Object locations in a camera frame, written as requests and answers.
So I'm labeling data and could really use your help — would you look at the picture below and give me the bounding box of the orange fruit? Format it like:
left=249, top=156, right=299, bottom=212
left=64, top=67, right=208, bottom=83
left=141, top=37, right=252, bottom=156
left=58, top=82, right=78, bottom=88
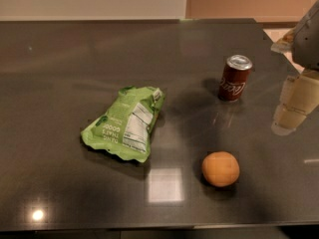
left=201, top=151, right=240, bottom=187

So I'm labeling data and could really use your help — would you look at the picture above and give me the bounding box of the red coke can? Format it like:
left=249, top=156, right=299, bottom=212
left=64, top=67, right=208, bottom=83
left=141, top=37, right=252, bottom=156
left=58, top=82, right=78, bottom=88
left=218, top=55, right=253, bottom=102

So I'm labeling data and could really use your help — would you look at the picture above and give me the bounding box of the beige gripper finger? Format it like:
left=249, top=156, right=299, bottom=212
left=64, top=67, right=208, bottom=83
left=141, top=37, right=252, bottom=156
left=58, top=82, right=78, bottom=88
left=271, top=30, right=294, bottom=54

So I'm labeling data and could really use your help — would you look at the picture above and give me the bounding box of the green chip bag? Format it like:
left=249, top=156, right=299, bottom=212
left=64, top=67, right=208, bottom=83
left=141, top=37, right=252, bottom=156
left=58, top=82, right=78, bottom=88
left=81, top=87, right=165, bottom=162

